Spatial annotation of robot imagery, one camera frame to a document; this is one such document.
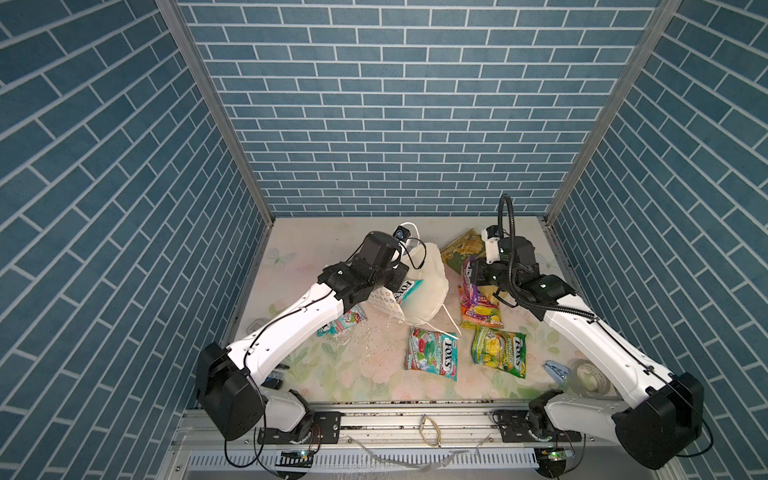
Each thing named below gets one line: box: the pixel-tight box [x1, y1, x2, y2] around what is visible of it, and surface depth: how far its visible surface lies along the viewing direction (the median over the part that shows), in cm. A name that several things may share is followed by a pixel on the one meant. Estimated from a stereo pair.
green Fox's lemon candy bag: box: [471, 326, 527, 379], surface depth 86 cm
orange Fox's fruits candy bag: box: [458, 284, 505, 329], surface depth 93 cm
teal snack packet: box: [404, 328, 459, 382], surface depth 85 cm
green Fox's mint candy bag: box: [317, 304, 368, 337], surface depth 92 cm
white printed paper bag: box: [367, 240, 462, 337], surface depth 85 cm
